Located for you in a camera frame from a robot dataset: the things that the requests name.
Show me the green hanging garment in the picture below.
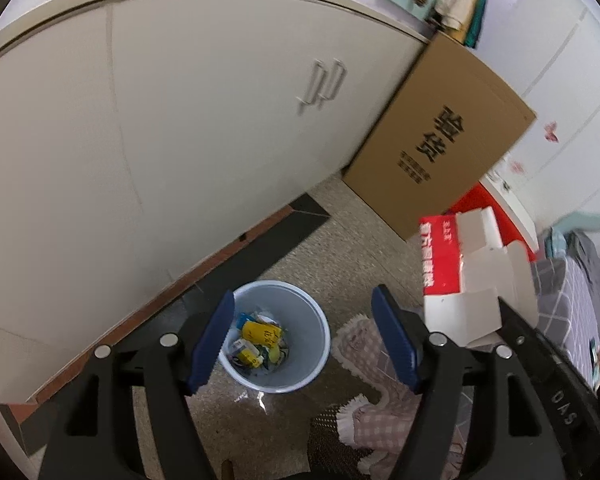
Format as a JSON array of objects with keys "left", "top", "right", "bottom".
[{"left": 462, "top": 0, "right": 491, "bottom": 51}]

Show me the pink checked fringed rug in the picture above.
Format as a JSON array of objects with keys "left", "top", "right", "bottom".
[{"left": 330, "top": 312, "right": 476, "bottom": 480}]

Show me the red and white flat box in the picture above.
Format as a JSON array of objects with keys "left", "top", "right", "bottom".
[{"left": 447, "top": 182, "right": 538, "bottom": 263}]

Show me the red white carton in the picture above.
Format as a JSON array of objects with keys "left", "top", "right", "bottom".
[{"left": 418, "top": 206, "right": 540, "bottom": 350}]

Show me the grey quilt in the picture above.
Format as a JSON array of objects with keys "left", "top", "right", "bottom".
[{"left": 555, "top": 227, "right": 600, "bottom": 311}]

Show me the metal cabinet handle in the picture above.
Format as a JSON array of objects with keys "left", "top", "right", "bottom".
[
  {"left": 297, "top": 59, "right": 331, "bottom": 116},
  {"left": 314, "top": 59, "right": 348, "bottom": 110}
]

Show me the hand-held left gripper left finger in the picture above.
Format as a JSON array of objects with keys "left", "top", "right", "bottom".
[{"left": 37, "top": 290, "right": 236, "bottom": 480}]

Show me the pale blue trash bin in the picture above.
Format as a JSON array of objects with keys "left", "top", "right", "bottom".
[{"left": 219, "top": 280, "right": 332, "bottom": 394}]

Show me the white small table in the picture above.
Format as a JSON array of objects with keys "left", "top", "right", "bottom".
[{"left": 480, "top": 170, "right": 546, "bottom": 251}]

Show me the dark woven mat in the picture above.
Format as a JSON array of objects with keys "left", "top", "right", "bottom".
[{"left": 307, "top": 404, "right": 381, "bottom": 480}]

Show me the teal checked pillow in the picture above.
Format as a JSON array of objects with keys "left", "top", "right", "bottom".
[{"left": 547, "top": 227, "right": 571, "bottom": 256}]

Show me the white low cabinet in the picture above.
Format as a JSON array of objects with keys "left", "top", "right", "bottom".
[{"left": 0, "top": 0, "right": 433, "bottom": 403}]

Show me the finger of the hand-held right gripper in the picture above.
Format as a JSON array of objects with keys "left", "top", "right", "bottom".
[{"left": 497, "top": 296, "right": 600, "bottom": 480}]

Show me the large brown cardboard box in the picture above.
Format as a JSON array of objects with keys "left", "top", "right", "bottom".
[{"left": 342, "top": 31, "right": 537, "bottom": 242}]

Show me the yellow snack packet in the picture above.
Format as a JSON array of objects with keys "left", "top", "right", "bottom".
[{"left": 242, "top": 321, "right": 285, "bottom": 347}]

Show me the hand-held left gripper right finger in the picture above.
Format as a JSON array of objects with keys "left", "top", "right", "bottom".
[{"left": 371, "top": 285, "right": 566, "bottom": 480}]

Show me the teal white bed frame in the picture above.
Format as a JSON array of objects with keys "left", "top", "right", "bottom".
[{"left": 550, "top": 207, "right": 600, "bottom": 233}]

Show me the white wardrobe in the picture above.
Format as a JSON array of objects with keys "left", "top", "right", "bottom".
[{"left": 472, "top": 0, "right": 600, "bottom": 221}]

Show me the white yellow carton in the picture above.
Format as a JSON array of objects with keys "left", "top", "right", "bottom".
[{"left": 231, "top": 340, "right": 263, "bottom": 368}]

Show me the grey checked blanket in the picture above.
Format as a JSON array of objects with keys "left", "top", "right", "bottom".
[{"left": 530, "top": 255, "right": 600, "bottom": 361}]

